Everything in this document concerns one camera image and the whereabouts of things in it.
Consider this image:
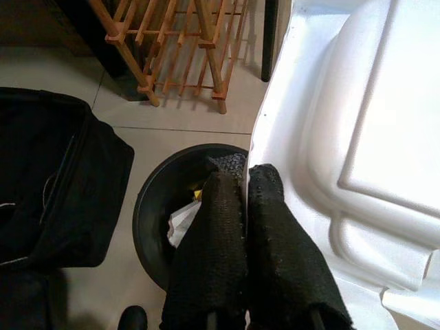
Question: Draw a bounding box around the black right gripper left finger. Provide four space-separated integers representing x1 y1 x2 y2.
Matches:
160 153 249 330

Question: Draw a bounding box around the black robot foot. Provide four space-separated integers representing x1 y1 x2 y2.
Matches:
118 305 149 330

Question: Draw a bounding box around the round black rubbish bin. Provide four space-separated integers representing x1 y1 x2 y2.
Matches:
132 143 252 290

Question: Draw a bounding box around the dark wooden cabinet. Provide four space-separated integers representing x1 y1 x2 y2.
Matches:
0 0 149 102

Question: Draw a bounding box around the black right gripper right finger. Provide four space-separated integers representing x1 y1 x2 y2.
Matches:
246 164 355 330

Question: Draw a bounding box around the black furniture leg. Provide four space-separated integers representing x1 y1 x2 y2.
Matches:
261 0 279 83

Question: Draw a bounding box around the white paper trash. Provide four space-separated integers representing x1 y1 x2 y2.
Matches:
166 201 204 248

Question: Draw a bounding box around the black fabric bag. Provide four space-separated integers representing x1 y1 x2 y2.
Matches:
0 87 135 270

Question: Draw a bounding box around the folding wooden rack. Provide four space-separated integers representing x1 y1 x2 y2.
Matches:
87 0 250 116

